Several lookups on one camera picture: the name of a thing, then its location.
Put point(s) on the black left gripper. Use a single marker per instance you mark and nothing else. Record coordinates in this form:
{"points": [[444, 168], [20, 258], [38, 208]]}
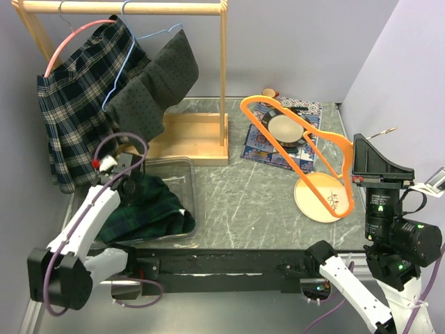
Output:
{"points": [[128, 200]]}

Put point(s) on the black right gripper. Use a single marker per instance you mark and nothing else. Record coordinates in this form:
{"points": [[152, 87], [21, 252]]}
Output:
{"points": [[368, 163]]}

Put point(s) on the green navy plaid skirt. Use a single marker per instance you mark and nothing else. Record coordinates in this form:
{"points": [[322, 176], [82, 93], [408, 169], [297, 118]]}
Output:
{"points": [[159, 214]]}

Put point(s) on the grey dotted skirt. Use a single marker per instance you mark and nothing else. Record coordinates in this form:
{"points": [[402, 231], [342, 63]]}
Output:
{"points": [[139, 107]]}

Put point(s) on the orange plastic hanger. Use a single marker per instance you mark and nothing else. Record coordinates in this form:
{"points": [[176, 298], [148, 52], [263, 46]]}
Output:
{"points": [[311, 134]]}

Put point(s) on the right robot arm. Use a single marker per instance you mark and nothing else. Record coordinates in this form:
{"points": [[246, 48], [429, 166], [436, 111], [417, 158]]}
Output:
{"points": [[405, 255]]}

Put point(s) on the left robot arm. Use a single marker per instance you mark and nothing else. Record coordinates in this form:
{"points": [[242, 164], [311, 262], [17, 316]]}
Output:
{"points": [[62, 276]]}

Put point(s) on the navy cream plaid skirt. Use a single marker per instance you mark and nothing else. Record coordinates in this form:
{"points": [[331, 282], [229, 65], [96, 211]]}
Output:
{"points": [[71, 99]]}

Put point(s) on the yellow plate with twig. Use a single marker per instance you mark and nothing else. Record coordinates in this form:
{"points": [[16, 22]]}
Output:
{"points": [[332, 191]]}

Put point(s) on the clear plastic bin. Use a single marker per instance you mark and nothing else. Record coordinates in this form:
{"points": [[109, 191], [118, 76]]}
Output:
{"points": [[179, 175]]}

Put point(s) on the wooden clothes rack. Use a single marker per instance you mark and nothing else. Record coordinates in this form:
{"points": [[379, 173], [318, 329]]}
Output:
{"points": [[201, 137]]}

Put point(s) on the dark green cutlery front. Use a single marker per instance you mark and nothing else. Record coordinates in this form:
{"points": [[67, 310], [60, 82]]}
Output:
{"points": [[274, 151]]}

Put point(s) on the dark green cutlery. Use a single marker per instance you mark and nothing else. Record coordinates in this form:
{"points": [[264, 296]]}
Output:
{"points": [[274, 151], [298, 109]]}

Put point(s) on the black rimmed cream plate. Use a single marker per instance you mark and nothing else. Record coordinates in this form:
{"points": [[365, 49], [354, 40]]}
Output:
{"points": [[286, 132]]}

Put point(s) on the dark green cutlery back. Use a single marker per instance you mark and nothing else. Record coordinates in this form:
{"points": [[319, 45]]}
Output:
{"points": [[298, 109]]}

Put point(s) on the orange cup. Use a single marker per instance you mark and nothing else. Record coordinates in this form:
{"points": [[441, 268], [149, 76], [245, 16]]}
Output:
{"points": [[269, 92]]}

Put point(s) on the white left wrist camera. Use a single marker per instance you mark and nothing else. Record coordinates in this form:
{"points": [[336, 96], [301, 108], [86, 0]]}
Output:
{"points": [[105, 164]]}

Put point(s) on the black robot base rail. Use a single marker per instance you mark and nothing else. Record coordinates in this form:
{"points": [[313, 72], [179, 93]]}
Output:
{"points": [[193, 270]]}

